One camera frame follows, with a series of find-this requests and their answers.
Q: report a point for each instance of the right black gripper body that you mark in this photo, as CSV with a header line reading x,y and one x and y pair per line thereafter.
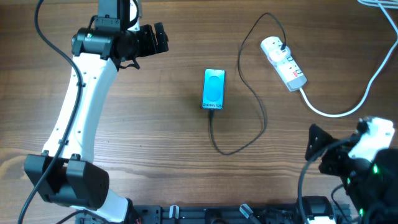
x,y
337,159

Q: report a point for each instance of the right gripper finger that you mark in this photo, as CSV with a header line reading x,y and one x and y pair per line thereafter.
x,y
362,126
317,140

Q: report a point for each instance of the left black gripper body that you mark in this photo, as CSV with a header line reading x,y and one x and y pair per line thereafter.
x,y
142,43

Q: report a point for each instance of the cyan screen Galaxy smartphone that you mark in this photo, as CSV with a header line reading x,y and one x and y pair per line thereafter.
x,y
213,89

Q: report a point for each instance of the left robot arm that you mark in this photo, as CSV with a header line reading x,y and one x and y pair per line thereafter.
x,y
64,172

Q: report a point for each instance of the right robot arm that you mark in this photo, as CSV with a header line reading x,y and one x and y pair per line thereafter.
x,y
365,164

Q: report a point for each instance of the white USB charger plug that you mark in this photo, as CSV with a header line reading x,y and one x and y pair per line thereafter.
x,y
277,55

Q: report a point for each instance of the white power strip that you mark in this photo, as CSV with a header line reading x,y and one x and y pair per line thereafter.
x,y
288,70

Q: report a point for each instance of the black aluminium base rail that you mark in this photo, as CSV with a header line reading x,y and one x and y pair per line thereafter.
x,y
271,213

